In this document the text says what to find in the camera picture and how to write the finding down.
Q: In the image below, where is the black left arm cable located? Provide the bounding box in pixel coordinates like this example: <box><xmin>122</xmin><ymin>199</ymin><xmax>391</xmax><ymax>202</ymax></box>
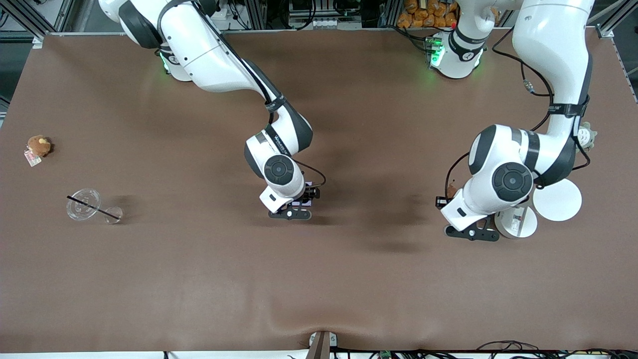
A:
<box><xmin>445</xmin><ymin>30</ymin><xmax>594</xmax><ymax>200</ymax></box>

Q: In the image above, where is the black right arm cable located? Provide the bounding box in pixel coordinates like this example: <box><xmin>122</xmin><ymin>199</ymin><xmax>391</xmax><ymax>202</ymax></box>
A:
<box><xmin>157</xmin><ymin>0</ymin><xmax>327</xmax><ymax>189</ymax></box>

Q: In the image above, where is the grey green Totoro plush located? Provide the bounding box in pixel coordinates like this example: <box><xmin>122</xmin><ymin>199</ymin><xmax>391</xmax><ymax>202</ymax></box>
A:
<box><xmin>578</xmin><ymin>122</ymin><xmax>598</xmax><ymax>153</ymax></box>

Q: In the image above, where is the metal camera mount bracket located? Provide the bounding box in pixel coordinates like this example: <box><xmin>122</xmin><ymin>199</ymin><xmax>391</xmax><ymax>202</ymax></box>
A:
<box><xmin>309</xmin><ymin>331</ymin><xmax>337</xmax><ymax>359</ymax></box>

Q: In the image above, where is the black floor cable bundle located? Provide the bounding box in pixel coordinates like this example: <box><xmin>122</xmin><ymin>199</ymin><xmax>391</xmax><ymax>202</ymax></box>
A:
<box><xmin>476</xmin><ymin>341</ymin><xmax>638</xmax><ymax>359</ymax></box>

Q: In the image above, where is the brown plush toy with tag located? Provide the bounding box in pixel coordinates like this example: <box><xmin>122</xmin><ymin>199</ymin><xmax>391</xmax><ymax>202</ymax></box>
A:
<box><xmin>24</xmin><ymin>135</ymin><xmax>52</xmax><ymax>167</ymax></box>

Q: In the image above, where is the clear plastic cup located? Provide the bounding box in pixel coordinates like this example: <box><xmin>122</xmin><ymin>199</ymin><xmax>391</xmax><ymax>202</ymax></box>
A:
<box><xmin>66</xmin><ymin>188</ymin><xmax>101</xmax><ymax>221</ymax></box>

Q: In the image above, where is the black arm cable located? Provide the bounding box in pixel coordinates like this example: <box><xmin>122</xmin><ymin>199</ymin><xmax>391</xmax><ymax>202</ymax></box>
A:
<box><xmin>157</xmin><ymin>0</ymin><xmax>327</xmax><ymax>189</ymax></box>
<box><xmin>445</xmin><ymin>30</ymin><xmax>594</xmax><ymax>200</ymax></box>

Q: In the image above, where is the white power strip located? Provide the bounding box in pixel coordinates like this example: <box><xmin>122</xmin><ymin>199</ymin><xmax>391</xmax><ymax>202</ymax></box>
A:
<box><xmin>209</xmin><ymin>2</ymin><xmax>237</xmax><ymax>25</ymax></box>

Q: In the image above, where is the white round table lamp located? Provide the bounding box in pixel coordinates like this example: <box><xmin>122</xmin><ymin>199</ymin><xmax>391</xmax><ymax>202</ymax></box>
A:
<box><xmin>494</xmin><ymin>179</ymin><xmax>583</xmax><ymax>240</ymax></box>

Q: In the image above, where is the pile of orange buns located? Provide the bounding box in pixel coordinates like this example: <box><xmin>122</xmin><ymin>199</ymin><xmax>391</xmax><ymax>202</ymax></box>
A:
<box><xmin>397</xmin><ymin>0</ymin><xmax>460</xmax><ymax>28</ymax></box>

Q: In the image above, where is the aluminium frame profile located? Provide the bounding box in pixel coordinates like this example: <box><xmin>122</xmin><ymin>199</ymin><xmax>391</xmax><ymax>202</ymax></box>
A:
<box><xmin>0</xmin><ymin>0</ymin><xmax>75</xmax><ymax>39</ymax></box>
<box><xmin>595</xmin><ymin>0</ymin><xmax>638</xmax><ymax>39</ymax></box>

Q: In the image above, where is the black drinking straw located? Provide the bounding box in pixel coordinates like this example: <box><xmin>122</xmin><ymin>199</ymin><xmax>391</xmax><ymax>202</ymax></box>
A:
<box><xmin>67</xmin><ymin>195</ymin><xmax>121</xmax><ymax>220</ymax></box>

